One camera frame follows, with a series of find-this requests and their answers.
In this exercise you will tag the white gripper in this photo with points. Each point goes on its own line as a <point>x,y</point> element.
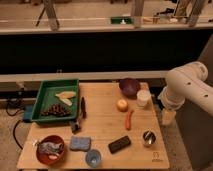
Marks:
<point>168,116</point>

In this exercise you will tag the yellow apple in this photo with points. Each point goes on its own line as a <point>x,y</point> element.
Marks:
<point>122,105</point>

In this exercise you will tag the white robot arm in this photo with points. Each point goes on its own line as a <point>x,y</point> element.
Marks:
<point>185,82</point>

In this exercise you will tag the green plastic tray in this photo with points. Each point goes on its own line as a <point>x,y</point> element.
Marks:
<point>46,97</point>

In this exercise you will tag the shiny metal cup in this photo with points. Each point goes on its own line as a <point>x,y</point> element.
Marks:
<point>149,138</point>

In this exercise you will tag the white cup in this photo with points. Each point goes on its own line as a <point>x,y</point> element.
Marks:
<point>143,96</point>

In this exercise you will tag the orange carrot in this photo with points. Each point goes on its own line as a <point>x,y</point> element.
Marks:
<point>128,120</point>

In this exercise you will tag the purple bowl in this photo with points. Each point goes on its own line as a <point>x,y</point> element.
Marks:
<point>129,86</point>

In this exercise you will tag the black rectangular block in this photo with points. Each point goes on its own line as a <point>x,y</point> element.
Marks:
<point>119,144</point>

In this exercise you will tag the black marker pen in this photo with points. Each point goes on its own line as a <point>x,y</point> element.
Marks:
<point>83,107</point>

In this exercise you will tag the blue glass cup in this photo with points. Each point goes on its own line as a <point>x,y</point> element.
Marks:
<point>93,158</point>

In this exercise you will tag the small black clip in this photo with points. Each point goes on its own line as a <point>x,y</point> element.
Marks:
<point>75,127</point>

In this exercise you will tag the blue sponge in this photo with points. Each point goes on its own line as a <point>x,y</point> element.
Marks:
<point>80,143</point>

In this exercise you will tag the pale banana slice lower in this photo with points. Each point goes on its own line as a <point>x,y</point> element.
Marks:
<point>66,101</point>

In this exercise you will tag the pale banana slice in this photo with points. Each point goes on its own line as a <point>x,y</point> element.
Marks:
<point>66,94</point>
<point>66,101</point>

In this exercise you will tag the pale banana slice upper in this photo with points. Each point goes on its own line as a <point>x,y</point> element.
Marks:
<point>66,94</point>

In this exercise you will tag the bunch of dark grapes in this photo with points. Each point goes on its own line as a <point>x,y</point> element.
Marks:
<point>55,110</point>

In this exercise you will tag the green box in background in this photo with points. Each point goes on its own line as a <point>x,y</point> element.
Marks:
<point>121,20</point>

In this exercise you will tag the crumpled grey wrapper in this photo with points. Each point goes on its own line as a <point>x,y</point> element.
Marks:
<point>50,148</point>

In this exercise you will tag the red bowl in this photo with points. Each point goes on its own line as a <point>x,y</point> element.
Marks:
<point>50,159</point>

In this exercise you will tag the blue power box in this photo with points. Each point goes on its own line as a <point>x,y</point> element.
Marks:
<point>27,116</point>

